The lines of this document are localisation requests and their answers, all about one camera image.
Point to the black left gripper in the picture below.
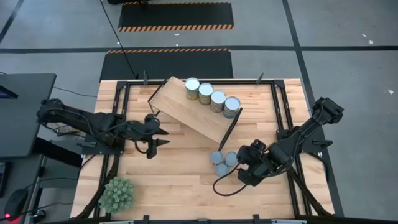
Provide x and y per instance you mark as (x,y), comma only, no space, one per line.
(152,123)

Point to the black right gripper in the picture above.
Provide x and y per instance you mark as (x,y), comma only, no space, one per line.
(253,155)

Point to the peas can red label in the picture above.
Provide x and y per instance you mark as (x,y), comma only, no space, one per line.
(231,159)

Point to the red white tomato can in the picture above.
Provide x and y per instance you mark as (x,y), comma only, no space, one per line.
(221,170)

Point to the short teal can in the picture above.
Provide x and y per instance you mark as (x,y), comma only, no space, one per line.
(216,157)

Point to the blue peaches can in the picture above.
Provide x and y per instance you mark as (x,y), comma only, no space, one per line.
(232,103)

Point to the green oranges can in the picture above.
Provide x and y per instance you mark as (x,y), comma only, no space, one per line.
(192,84)

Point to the tall silver-lidded tin can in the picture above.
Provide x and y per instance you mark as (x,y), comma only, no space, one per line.
(206,89)
(218,97)

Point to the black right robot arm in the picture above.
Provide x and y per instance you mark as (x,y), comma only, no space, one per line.
(298,137)

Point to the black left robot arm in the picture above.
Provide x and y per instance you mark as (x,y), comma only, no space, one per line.
(93,123)

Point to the black table clamp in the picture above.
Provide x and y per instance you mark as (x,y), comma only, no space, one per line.
(145,219)
(256,219)
(259,78)

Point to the green artificial plant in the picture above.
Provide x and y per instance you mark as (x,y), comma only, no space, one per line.
(117,195)

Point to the black mat hazard-striped edge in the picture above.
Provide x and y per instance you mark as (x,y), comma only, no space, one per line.
(168,63)
(174,15)

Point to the small black electronics box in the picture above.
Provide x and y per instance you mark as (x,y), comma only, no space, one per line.
(66,130)

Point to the grey desk leg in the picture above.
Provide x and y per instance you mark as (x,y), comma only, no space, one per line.
(37,186)

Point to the dark grey desk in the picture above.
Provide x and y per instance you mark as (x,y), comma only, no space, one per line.
(28,118)

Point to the black stand base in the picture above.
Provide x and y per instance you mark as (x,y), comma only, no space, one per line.
(124,1)

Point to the black computer mouse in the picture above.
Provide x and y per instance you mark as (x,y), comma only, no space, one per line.
(15,202)

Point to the dark screen device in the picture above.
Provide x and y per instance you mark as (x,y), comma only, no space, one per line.
(6,93)

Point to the wooden shelf black frame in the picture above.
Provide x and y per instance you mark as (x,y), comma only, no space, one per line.
(189,115)

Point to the black metal table frame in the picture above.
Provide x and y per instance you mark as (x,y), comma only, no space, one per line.
(248,82)

